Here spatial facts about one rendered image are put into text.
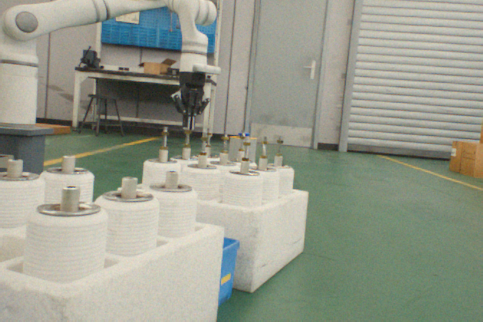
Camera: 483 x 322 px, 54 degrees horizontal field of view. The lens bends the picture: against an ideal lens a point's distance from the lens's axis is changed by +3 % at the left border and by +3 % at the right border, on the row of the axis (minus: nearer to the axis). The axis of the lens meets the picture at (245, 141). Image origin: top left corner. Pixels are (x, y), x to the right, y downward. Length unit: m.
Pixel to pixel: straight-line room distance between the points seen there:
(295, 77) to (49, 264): 5.77
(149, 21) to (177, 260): 5.73
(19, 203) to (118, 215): 0.22
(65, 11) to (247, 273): 0.88
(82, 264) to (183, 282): 0.21
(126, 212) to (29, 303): 0.17
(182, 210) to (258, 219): 0.27
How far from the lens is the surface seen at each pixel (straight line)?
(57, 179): 0.94
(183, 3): 1.31
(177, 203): 0.80
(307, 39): 6.34
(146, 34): 6.37
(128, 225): 0.70
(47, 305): 0.59
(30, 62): 1.44
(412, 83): 6.51
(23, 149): 1.41
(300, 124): 6.26
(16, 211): 0.87
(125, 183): 0.73
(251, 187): 1.08
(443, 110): 6.63
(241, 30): 6.34
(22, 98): 1.43
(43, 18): 1.44
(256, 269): 1.08
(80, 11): 1.48
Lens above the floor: 0.40
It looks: 4 degrees down
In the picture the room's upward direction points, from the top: 5 degrees clockwise
